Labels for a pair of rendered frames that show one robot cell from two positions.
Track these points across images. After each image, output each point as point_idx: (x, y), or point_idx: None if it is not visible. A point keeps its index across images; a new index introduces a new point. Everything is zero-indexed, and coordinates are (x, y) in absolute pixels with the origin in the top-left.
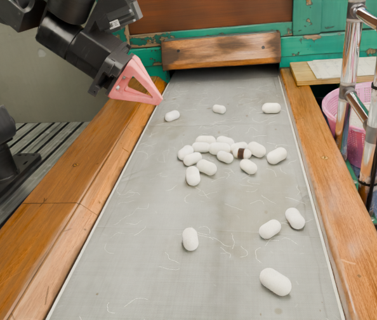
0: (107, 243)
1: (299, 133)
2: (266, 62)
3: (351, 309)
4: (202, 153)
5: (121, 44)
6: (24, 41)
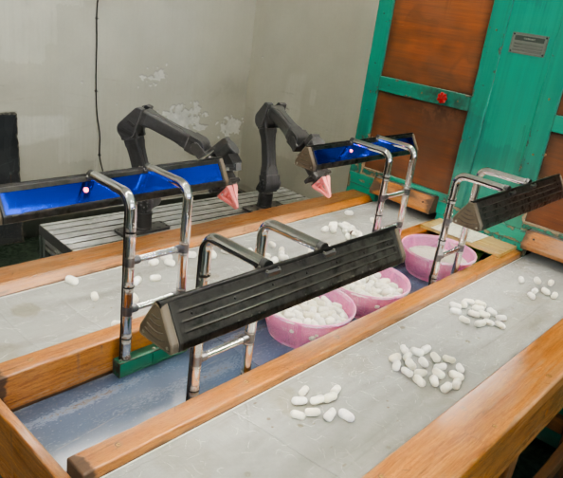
0: None
1: None
2: (421, 211)
3: None
4: (340, 228)
5: (326, 169)
6: (335, 138)
